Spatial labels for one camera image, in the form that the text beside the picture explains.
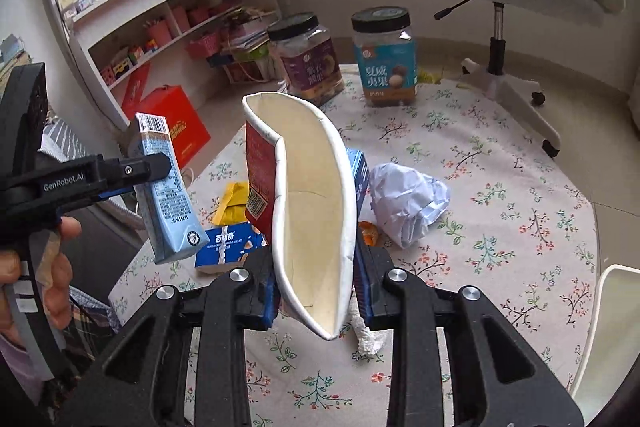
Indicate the person's left hand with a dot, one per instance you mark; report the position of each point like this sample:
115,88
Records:
52,287

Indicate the white office chair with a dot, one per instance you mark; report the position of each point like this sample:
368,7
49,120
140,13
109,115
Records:
510,92

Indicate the purple label plastic jar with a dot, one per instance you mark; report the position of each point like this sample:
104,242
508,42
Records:
310,67

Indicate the striped grey cloth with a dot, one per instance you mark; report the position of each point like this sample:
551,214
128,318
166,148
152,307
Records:
65,142

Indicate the dark blue small box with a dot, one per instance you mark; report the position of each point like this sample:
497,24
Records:
360,177

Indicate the person's left forearm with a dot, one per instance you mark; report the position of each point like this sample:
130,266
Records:
15,367

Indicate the dark grey armchair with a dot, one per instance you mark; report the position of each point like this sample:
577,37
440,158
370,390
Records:
110,247

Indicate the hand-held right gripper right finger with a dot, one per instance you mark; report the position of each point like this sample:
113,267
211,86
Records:
367,292

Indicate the red paper bag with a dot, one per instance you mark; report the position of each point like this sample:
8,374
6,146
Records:
135,87

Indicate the plaid cloth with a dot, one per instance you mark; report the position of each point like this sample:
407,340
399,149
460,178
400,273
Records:
90,322

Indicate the blue white biscuit box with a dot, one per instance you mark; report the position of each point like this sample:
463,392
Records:
225,247

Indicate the orange peel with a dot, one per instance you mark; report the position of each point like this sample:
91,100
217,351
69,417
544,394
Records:
369,234

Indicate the yellow snack packet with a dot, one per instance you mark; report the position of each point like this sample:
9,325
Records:
230,207

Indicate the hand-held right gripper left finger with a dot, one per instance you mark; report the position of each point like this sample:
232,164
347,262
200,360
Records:
267,302

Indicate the crumpled white paper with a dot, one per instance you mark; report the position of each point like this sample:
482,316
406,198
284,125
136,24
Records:
405,202

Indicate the blue milk carton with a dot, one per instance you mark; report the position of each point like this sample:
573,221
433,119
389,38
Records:
170,212

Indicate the red gift bag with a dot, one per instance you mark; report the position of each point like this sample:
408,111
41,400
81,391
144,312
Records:
175,122

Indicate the yellow scrap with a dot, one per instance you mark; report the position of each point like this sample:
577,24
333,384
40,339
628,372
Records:
429,78

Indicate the pink storage basket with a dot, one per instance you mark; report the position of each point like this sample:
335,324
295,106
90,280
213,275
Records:
204,46

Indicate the crushed red white paper cup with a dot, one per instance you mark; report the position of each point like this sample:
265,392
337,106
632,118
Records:
310,207

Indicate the blue label plastic jar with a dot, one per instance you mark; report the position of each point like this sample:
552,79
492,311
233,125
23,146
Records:
385,67

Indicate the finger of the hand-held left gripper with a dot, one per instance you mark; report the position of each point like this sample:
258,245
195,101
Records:
120,172

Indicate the twisted white tissue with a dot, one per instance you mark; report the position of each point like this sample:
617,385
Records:
367,337

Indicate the white bin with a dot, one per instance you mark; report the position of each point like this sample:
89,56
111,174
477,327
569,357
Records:
615,332

